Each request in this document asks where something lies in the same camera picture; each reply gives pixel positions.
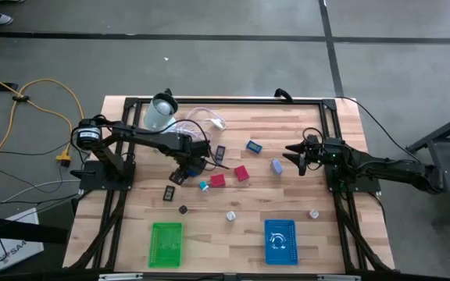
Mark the black frame clamp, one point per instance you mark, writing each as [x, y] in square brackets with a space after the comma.
[283, 93]
[168, 92]

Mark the black metal table frame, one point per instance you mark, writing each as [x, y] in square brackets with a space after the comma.
[443, 129]

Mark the blue plastic basket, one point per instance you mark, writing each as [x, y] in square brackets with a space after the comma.
[272, 253]

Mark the black metal beam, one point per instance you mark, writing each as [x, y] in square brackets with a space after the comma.
[22, 230]

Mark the dark blue digital clock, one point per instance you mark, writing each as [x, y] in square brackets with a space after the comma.
[220, 154]

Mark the lavender grey charger block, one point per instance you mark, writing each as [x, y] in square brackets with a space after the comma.
[276, 167]

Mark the teal and white charger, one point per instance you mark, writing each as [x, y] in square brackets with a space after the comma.
[203, 186]

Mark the black digital clock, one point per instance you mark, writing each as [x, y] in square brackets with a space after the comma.
[168, 193]

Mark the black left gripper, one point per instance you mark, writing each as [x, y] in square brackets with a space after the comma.
[199, 150]

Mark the white desk lamp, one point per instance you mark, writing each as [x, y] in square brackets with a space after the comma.
[156, 115]

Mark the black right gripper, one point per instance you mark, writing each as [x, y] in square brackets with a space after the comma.
[316, 154]

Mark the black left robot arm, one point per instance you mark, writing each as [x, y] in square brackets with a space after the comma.
[139, 136]

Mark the red wall charger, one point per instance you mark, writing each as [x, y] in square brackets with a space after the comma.
[241, 173]
[217, 180]

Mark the silver metal bracket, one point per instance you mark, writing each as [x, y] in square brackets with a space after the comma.
[340, 278]
[119, 277]

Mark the green plastic basket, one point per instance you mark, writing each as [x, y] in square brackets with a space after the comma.
[166, 246]

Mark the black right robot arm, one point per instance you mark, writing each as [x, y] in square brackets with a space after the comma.
[385, 168]

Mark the small dark round object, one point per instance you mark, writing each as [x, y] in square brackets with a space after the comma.
[183, 210]

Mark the white printed box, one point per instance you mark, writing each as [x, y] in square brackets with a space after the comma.
[18, 250]

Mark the black aluminium table frame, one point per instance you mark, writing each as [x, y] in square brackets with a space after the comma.
[229, 101]

